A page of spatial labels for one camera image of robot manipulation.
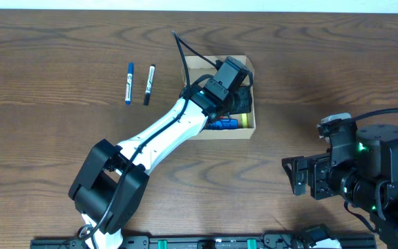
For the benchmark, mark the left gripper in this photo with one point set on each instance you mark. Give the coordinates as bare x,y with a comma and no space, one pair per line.
244,93

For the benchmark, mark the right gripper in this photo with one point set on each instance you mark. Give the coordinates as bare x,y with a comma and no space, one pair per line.
320,168

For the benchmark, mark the cardboard box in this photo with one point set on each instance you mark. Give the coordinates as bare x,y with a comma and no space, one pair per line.
200,71

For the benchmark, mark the yellow highlighter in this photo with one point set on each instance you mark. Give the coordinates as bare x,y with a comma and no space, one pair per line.
244,121

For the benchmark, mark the blue plastic whiteboard eraser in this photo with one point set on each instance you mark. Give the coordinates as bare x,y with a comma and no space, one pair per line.
223,124

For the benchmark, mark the black whiteboard marker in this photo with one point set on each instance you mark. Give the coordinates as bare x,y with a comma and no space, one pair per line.
149,84

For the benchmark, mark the blue whiteboard marker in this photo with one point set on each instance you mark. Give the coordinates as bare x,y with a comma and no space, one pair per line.
129,83

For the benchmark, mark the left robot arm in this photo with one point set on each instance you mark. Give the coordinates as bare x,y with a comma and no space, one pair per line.
111,182

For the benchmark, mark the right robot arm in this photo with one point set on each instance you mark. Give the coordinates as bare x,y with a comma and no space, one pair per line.
361,166

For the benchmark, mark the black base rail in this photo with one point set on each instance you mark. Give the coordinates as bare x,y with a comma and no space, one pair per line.
272,240

